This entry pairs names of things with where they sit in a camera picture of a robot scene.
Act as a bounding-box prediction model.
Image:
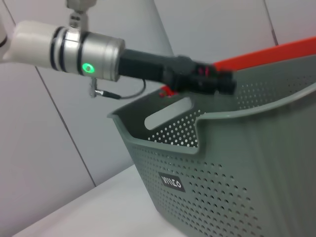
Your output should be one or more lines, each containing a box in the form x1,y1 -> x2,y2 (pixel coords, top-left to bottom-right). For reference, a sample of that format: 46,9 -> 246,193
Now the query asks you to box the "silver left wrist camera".
65,0 -> 98,33

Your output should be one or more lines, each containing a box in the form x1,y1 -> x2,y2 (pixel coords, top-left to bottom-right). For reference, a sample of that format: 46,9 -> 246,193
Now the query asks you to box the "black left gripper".
118,49 -> 236,96

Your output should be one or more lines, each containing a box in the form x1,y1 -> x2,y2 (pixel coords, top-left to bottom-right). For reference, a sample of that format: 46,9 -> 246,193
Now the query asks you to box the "grey perforated storage bin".
107,54 -> 316,237

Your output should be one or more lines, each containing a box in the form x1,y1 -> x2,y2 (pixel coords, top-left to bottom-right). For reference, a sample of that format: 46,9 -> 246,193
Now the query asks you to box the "dark left gripper cable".
87,78 -> 147,100

